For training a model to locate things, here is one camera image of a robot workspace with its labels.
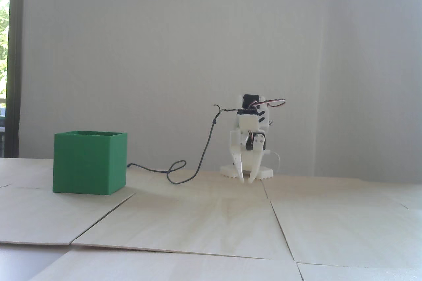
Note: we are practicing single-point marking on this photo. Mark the green box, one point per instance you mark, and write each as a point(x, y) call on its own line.
point(87, 162)

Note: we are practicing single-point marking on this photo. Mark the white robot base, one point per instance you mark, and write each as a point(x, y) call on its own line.
point(267, 173)

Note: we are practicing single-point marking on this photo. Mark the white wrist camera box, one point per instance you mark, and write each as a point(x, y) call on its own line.
point(249, 122)

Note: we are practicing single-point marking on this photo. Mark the dark window frame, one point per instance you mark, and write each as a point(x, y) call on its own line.
point(15, 63)

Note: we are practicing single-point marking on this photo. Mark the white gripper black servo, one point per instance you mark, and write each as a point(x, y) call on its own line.
point(253, 144)

